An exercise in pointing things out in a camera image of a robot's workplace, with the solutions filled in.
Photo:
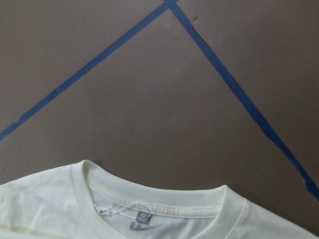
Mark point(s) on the cream long sleeve shirt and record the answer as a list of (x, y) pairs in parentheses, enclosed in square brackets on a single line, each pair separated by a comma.
[(83, 201)]

